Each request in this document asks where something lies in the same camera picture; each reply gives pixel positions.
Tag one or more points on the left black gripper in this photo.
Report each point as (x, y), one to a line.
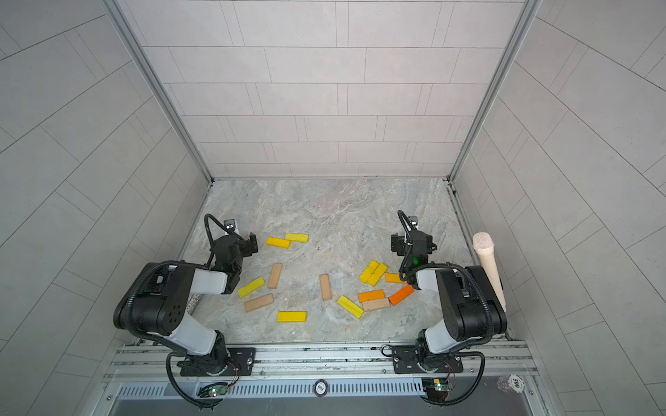
(250, 244)

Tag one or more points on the yellow block right pair inner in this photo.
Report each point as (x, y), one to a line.
(368, 272)

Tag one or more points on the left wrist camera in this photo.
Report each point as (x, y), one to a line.
(230, 225)

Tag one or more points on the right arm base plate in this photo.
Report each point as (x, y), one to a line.
(412, 360)

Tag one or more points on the aluminium rail frame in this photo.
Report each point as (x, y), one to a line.
(500, 377)

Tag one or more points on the natural wood block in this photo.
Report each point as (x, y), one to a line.
(377, 304)
(258, 303)
(275, 276)
(325, 287)

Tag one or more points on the beige cylinder post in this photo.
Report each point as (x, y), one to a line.
(484, 248)

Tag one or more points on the orange block small upper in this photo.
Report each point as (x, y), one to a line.
(391, 278)

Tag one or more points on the right circuit board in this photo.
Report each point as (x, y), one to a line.
(437, 389)

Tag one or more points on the yellow block right pair outer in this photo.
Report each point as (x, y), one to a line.
(377, 274)

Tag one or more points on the orange block middle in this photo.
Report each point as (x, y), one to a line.
(371, 296)

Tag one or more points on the orange block tilted right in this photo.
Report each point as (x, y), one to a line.
(401, 295)

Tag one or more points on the circuit board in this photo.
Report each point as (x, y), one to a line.
(437, 389)
(214, 390)

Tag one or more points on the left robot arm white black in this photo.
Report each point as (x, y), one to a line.
(155, 308)

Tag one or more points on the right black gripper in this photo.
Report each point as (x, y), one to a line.
(398, 244)

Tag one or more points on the left circuit board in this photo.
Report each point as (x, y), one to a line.
(214, 390)

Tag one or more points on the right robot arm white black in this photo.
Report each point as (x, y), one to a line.
(472, 301)

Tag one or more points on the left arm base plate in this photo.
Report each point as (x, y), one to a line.
(233, 362)

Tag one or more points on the yellow block pair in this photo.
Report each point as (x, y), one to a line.
(377, 274)
(368, 272)

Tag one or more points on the yellow block bottom flat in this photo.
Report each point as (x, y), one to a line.
(291, 316)

